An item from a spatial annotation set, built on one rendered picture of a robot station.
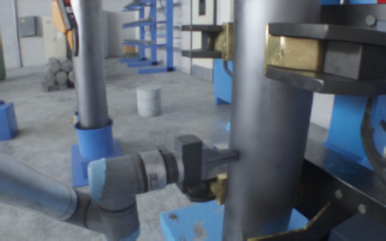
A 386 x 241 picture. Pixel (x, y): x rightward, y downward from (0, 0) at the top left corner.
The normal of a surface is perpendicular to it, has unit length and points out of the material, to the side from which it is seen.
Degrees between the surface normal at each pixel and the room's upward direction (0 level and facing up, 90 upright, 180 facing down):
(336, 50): 90
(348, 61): 90
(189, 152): 90
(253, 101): 90
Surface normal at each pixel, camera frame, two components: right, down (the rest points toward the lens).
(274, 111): -0.26, 0.32
